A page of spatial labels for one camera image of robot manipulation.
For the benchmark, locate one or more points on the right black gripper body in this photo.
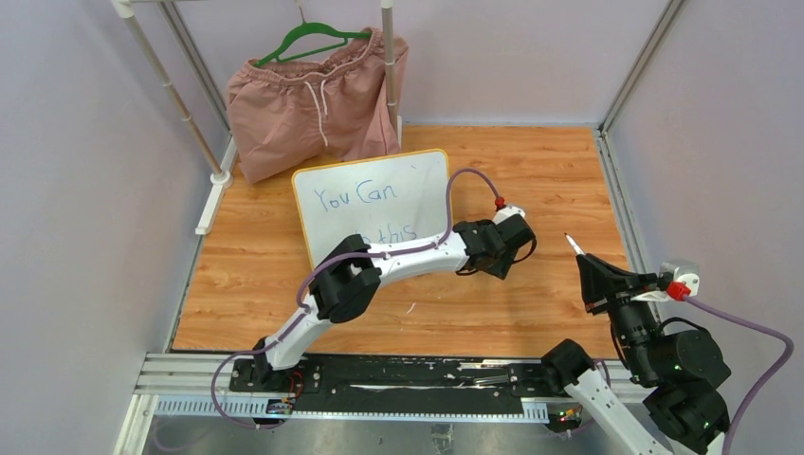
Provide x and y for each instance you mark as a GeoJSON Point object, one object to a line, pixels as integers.
{"type": "Point", "coordinates": [623, 295]}

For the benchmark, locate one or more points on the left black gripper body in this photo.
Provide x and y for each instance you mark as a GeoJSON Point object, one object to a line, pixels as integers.
{"type": "Point", "coordinates": [501, 263]}

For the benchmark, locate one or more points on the white blue whiteboard marker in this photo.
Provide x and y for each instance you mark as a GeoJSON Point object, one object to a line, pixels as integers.
{"type": "Point", "coordinates": [574, 245]}

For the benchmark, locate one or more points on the yellow framed whiteboard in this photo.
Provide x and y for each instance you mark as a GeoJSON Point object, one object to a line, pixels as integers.
{"type": "Point", "coordinates": [386, 200]}

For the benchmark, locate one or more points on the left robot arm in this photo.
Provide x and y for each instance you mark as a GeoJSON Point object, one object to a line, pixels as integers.
{"type": "Point", "coordinates": [343, 285]}

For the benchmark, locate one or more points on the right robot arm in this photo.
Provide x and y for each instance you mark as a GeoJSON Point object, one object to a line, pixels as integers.
{"type": "Point", "coordinates": [682, 371]}

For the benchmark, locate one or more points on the green clothes hanger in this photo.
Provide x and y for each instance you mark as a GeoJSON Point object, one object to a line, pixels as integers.
{"type": "Point", "coordinates": [328, 37]}

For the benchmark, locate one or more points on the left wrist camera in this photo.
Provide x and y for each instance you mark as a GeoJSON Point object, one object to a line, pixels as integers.
{"type": "Point", "coordinates": [507, 212]}

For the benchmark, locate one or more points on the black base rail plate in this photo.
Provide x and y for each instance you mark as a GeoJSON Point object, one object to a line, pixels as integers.
{"type": "Point", "coordinates": [397, 386]}

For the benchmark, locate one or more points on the pink drawstring shorts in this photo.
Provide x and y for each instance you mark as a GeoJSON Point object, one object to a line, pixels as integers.
{"type": "Point", "coordinates": [281, 114]}

